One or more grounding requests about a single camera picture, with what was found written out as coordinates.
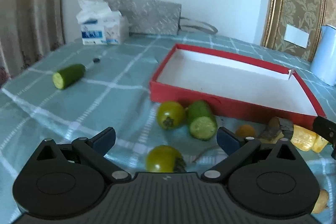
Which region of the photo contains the thin grey string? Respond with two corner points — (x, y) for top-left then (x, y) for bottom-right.
(193, 146), (219, 163)

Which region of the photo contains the green tomato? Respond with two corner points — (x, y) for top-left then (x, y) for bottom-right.
(157, 101), (186, 130)
(146, 145), (186, 173)

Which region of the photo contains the white blue tissue pack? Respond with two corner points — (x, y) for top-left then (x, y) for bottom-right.
(76, 0), (130, 46)

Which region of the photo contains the red shallow cardboard box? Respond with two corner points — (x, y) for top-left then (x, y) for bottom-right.
(149, 43), (327, 125)

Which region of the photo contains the small orange fruit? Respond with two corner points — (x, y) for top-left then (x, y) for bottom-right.
(235, 124), (256, 138)

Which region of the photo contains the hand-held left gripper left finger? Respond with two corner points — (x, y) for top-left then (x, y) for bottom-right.
(34, 127), (132, 184)

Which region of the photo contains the white pitcher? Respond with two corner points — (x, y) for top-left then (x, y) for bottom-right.
(310, 25), (336, 87)

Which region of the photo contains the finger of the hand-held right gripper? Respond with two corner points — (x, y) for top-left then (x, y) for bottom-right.
(313, 115), (336, 159)

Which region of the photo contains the grey patterned gift bag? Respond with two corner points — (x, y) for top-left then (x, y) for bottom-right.
(104, 0), (218, 36)

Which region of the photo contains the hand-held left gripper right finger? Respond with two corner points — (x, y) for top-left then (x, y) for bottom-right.
(201, 126), (301, 183)

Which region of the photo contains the green checked tablecloth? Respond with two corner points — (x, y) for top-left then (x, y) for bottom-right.
(0, 31), (336, 224)

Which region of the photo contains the small yellow fruit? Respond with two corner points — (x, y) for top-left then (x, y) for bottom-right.
(311, 189), (330, 214)

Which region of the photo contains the long cucumber piece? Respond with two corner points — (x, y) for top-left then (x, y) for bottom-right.
(52, 64), (87, 90)

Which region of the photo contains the thick cucumber piece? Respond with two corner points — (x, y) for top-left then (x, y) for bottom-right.
(187, 100), (218, 141)

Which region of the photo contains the white wall plate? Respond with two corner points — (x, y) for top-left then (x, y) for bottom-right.
(285, 24), (310, 49)

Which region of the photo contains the beige floral curtain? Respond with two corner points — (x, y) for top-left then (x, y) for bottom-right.
(0, 0), (65, 80)

